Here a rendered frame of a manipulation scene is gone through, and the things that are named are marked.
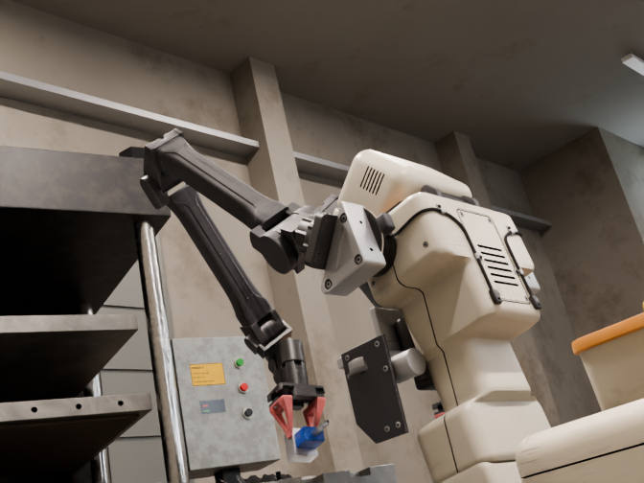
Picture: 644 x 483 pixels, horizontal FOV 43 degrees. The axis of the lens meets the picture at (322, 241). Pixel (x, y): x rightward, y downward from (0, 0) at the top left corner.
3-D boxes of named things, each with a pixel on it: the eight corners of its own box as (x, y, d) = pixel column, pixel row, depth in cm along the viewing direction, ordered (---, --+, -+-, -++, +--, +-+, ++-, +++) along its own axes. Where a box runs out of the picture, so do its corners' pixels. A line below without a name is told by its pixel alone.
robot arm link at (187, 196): (145, 175, 157) (188, 149, 162) (135, 181, 162) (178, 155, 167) (260, 357, 164) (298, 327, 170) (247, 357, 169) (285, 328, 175)
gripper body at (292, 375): (266, 404, 161) (263, 371, 165) (311, 407, 165) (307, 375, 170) (280, 390, 156) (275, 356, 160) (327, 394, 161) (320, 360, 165)
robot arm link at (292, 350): (275, 335, 165) (303, 333, 167) (272, 351, 171) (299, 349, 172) (279, 365, 162) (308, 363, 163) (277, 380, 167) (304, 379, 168)
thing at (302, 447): (341, 435, 148) (337, 408, 151) (317, 434, 146) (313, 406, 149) (310, 462, 157) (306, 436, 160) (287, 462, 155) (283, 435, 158)
